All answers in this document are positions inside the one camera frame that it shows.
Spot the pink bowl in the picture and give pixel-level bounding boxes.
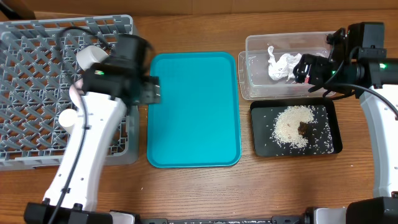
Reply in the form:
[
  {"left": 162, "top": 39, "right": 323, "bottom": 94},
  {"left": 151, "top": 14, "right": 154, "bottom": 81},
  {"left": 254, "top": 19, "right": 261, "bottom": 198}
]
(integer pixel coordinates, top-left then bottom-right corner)
[{"left": 69, "top": 79, "right": 83, "bottom": 109}]

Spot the grey bowl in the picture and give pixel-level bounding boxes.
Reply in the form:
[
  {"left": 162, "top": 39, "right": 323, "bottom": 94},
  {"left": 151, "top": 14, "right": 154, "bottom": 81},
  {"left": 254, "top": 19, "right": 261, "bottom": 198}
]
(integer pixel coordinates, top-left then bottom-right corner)
[{"left": 76, "top": 45, "right": 108, "bottom": 70}]

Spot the clear plastic waste bin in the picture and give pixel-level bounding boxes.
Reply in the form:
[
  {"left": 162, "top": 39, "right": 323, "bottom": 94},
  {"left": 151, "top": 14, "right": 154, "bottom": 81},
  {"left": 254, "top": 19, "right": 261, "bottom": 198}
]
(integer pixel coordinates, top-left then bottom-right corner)
[{"left": 238, "top": 32, "right": 331, "bottom": 100}]

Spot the black waste tray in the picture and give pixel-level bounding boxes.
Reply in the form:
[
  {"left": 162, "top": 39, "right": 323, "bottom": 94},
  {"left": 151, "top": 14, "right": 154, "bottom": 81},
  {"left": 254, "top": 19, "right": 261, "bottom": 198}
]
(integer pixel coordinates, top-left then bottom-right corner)
[{"left": 250, "top": 98, "right": 343, "bottom": 157}]

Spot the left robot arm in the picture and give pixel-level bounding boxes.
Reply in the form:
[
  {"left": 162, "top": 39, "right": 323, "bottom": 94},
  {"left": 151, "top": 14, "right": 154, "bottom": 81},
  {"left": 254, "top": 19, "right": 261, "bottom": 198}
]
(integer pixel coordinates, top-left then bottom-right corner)
[{"left": 24, "top": 34, "right": 160, "bottom": 223}]

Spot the cream paper cup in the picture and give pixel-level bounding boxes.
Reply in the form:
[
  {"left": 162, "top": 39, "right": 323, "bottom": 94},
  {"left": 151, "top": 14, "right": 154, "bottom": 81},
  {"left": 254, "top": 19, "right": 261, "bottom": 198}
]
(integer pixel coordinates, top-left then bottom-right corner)
[{"left": 58, "top": 109, "right": 78, "bottom": 134}]

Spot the white tissue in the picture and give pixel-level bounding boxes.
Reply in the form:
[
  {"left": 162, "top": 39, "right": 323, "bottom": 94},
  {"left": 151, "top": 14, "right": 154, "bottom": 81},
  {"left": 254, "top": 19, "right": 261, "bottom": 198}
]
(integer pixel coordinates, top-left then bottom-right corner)
[{"left": 267, "top": 46, "right": 302, "bottom": 81}]

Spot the brown food scrap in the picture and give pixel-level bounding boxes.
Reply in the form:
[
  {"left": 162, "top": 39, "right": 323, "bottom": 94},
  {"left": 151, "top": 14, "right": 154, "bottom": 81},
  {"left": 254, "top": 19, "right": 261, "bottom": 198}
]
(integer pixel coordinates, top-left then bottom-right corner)
[{"left": 297, "top": 121, "right": 308, "bottom": 136}]

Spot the teal plastic tray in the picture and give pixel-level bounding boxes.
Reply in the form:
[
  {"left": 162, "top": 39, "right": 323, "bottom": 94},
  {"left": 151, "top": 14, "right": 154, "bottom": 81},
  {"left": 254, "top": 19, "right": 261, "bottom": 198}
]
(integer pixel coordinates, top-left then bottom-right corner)
[{"left": 147, "top": 52, "right": 242, "bottom": 169}]

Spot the grey plastic dish rack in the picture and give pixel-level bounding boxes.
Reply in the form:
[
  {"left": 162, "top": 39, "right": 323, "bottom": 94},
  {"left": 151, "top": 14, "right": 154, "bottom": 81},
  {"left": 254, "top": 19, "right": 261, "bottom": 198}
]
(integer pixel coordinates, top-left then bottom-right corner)
[{"left": 1, "top": 15, "right": 137, "bottom": 171}]

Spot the white rice pile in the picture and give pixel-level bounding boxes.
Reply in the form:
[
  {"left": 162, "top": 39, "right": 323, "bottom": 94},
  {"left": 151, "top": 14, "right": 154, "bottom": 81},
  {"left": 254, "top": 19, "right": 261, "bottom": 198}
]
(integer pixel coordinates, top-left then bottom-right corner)
[{"left": 272, "top": 106, "right": 315, "bottom": 149}]

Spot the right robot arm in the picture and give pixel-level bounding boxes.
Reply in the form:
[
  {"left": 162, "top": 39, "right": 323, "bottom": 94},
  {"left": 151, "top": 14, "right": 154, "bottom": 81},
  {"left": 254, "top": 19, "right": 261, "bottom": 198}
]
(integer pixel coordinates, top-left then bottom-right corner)
[{"left": 293, "top": 22, "right": 397, "bottom": 223}]

